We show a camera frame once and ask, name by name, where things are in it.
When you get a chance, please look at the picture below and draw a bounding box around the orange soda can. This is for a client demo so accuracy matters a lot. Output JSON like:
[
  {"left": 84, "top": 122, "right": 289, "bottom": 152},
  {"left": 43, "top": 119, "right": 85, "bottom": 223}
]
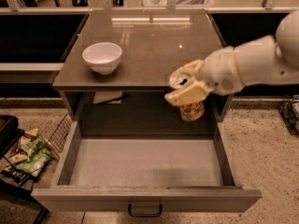
[{"left": 170, "top": 69, "right": 206, "bottom": 122}]

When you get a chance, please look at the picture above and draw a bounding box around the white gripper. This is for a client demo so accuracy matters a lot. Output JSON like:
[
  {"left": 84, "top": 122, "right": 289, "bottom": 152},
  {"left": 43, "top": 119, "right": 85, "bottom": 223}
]
[{"left": 164, "top": 47, "right": 244, "bottom": 106}]

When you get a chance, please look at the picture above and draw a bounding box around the yellow triangular snack pack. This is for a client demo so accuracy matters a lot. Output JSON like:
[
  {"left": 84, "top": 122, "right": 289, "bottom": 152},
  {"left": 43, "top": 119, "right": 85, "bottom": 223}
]
[{"left": 23, "top": 128, "right": 38, "bottom": 140}]

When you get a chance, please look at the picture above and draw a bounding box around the grey cabinet with counter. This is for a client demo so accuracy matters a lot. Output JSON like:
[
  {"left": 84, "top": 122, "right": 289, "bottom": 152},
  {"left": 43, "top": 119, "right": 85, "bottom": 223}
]
[{"left": 53, "top": 9, "right": 224, "bottom": 119}]

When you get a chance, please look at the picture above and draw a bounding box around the black wire basket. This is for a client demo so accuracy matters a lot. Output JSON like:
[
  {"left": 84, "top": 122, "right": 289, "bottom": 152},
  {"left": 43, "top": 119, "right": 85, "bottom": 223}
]
[{"left": 1, "top": 115, "right": 71, "bottom": 185}]

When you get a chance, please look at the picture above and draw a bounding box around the green snack bag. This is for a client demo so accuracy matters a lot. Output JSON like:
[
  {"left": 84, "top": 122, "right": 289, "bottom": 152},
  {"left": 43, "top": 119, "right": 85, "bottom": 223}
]
[{"left": 16, "top": 135, "right": 52, "bottom": 177}]

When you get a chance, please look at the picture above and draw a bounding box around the black drawer handle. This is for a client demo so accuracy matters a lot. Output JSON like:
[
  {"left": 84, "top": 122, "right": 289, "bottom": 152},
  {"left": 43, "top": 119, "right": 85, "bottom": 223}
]
[{"left": 127, "top": 204, "right": 163, "bottom": 217}]

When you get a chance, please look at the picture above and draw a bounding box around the black wire rack right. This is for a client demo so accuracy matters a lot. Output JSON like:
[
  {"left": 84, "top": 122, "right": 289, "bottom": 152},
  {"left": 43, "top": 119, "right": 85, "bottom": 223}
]
[{"left": 278, "top": 95, "right": 299, "bottom": 135}]

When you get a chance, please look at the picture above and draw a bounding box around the white ceramic bowl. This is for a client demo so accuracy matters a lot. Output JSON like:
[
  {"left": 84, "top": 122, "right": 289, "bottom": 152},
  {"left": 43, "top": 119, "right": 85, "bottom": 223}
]
[{"left": 82, "top": 42, "right": 122, "bottom": 75}]

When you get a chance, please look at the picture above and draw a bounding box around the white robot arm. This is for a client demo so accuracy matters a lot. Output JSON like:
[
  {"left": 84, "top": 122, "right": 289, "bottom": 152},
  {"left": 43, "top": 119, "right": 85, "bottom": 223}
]
[{"left": 164, "top": 10, "right": 299, "bottom": 106}]

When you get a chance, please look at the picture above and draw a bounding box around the black tray on left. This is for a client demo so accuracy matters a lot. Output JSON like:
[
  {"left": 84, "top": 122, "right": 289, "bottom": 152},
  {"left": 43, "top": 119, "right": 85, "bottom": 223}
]
[{"left": 0, "top": 115, "right": 24, "bottom": 159}]

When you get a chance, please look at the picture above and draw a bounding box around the grey open top drawer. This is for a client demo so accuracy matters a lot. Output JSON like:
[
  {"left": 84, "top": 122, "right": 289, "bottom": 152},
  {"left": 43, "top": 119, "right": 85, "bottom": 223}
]
[{"left": 32, "top": 123, "right": 262, "bottom": 213}]

